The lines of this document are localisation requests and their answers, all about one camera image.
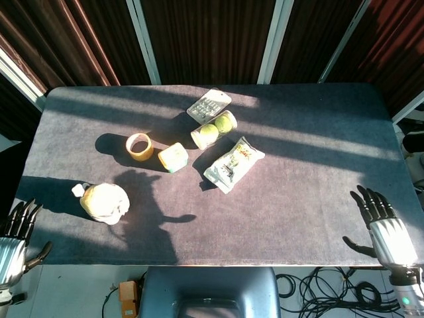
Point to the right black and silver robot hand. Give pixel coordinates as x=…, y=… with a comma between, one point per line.
x=391, y=242

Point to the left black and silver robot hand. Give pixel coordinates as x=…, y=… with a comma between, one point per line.
x=11, y=258

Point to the yellow plush toy striped scarf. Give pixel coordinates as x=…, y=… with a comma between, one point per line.
x=106, y=202

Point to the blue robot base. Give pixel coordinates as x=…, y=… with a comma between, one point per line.
x=208, y=288

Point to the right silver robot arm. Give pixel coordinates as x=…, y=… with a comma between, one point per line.
x=407, y=298

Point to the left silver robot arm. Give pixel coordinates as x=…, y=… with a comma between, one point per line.
x=6, y=295

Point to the grey-blue table cloth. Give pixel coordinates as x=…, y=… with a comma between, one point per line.
x=281, y=215

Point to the orange box on floor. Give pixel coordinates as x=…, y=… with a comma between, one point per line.
x=128, y=295

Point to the yellow packing tape roll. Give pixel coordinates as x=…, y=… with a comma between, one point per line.
x=142, y=154

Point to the white printed snack bag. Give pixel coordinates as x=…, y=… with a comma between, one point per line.
x=232, y=165

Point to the green box with yellow lid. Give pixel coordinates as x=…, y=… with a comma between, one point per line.
x=173, y=157

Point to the yellow-green tennis ball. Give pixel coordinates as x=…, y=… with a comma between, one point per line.
x=224, y=123
x=209, y=133

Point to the clear tennis ball tube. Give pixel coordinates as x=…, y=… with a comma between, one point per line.
x=202, y=140

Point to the clear plastic blister pack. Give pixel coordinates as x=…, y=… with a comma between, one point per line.
x=208, y=104

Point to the brown pleated curtain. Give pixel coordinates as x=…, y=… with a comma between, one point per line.
x=212, y=36

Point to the white frame post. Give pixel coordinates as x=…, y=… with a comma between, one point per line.
x=344, y=39
x=20, y=77
x=144, y=43
x=270, y=43

